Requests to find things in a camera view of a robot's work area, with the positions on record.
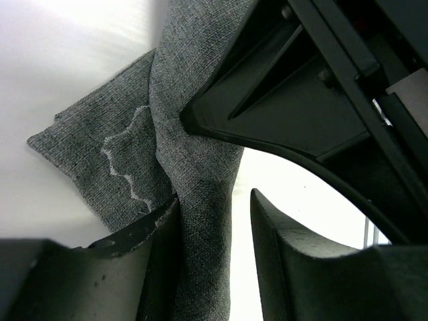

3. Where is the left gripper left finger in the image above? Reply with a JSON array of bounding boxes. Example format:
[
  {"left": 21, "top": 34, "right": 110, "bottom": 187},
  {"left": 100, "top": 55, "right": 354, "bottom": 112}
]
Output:
[{"left": 1, "top": 199, "right": 183, "bottom": 320}]

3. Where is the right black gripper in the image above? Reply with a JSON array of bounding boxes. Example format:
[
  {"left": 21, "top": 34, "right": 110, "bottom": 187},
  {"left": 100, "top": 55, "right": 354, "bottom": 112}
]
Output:
[{"left": 181, "top": 1, "right": 427, "bottom": 244}]

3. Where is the grey cloth napkin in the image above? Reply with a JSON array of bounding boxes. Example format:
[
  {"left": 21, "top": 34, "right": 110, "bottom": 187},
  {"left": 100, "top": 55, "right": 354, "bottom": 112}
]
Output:
[{"left": 27, "top": 1, "right": 250, "bottom": 320}]

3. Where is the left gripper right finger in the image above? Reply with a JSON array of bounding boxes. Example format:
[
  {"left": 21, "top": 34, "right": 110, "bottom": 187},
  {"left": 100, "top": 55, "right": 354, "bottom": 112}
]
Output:
[{"left": 250, "top": 189, "right": 427, "bottom": 320}]

